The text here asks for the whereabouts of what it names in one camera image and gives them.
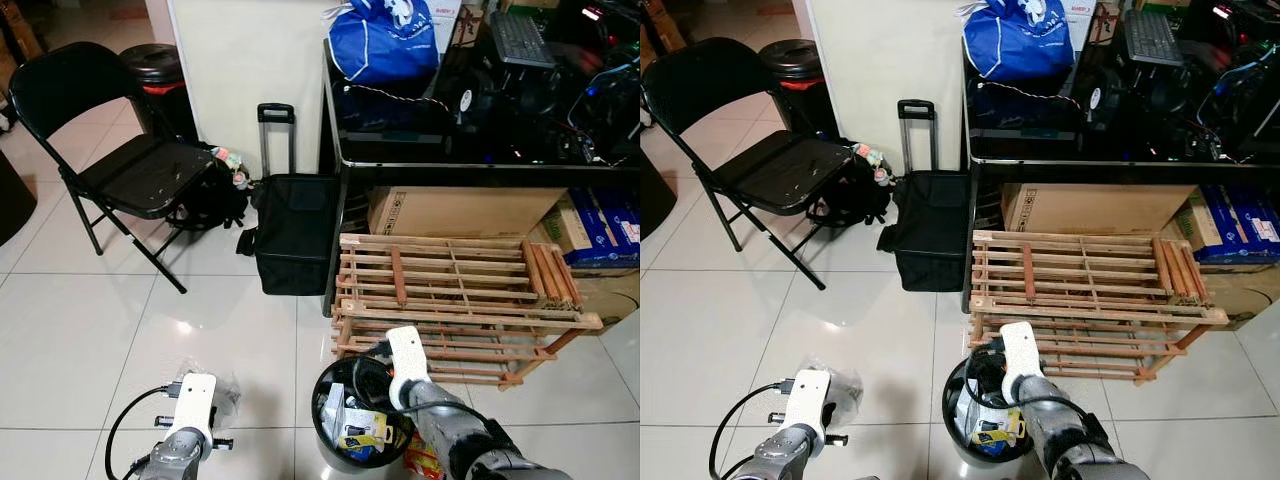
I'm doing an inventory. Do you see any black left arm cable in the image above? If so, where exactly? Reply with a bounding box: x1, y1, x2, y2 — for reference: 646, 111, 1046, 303
708, 380, 793, 480
104, 384, 179, 480

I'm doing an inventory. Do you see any black folding chair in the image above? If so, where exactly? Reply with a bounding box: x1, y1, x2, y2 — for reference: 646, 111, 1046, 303
643, 38, 857, 292
8, 42, 217, 295

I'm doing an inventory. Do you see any black lidded bin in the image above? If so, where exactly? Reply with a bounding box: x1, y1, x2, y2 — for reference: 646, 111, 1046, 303
120, 43, 198, 143
758, 38, 839, 138

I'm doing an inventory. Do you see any black backpack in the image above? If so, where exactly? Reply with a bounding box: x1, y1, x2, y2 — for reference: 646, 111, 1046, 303
165, 140, 253, 233
808, 136, 893, 228

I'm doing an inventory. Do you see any black computer fan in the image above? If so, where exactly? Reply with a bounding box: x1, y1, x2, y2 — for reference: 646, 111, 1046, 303
1082, 80, 1119, 123
454, 84, 493, 127

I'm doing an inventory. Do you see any blue shopping bag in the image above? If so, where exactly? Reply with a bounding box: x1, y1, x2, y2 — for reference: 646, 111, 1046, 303
962, 0, 1078, 82
327, 0, 442, 85

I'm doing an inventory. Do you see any clear plastic wrap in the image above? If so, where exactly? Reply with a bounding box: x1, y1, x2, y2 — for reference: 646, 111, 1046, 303
205, 372, 243, 421
826, 366, 865, 413

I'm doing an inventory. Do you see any black desk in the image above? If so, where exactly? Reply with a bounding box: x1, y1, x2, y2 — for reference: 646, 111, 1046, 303
960, 35, 1280, 313
322, 38, 641, 317

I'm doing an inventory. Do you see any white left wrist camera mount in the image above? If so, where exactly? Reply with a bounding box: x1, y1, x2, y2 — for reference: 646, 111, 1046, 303
780, 369, 834, 442
165, 373, 219, 447

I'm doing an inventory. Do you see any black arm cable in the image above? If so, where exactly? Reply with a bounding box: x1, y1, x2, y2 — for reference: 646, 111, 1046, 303
708, 380, 793, 480
104, 384, 179, 480
348, 354, 501, 451
962, 348, 1111, 446

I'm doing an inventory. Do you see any wooden slatted rack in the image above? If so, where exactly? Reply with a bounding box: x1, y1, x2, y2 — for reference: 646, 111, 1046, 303
330, 233, 605, 392
968, 229, 1230, 385

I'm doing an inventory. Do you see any yellow blue package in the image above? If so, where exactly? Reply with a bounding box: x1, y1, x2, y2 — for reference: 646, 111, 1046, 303
972, 405, 1026, 453
338, 410, 394, 457

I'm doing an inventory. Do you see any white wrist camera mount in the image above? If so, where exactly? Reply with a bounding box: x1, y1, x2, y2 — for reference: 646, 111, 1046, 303
165, 373, 219, 447
385, 326, 434, 412
999, 321, 1047, 405
780, 369, 834, 442

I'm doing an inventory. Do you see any round black rubbish bin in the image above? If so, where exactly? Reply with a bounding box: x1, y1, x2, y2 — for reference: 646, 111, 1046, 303
942, 349, 1047, 470
312, 354, 420, 475

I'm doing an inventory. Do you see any black trolley bag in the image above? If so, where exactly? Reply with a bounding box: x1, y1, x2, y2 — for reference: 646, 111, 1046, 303
237, 103, 342, 298
878, 99, 972, 294

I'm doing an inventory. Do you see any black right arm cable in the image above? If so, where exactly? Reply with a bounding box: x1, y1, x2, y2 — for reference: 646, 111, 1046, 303
348, 354, 501, 451
962, 348, 1111, 446

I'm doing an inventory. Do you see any long brown cardboard box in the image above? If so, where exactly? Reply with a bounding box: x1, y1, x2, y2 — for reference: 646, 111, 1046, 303
1000, 182, 1200, 236
367, 186, 569, 239

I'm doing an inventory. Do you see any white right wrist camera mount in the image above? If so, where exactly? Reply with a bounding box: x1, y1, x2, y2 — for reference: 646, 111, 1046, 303
385, 326, 434, 412
999, 321, 1047, 405

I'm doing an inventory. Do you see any black keyboard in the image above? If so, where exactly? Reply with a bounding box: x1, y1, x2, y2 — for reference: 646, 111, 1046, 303
488, 10, 557, 70
1124, 9, 1187, 67

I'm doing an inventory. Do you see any blue printed box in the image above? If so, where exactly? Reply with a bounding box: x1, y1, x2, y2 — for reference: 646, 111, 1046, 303
555, 187, 641, 269
1188, 183, 1280, 266

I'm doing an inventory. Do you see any red snack package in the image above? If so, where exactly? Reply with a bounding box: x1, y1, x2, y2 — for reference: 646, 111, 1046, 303
404, 435, 447, 480

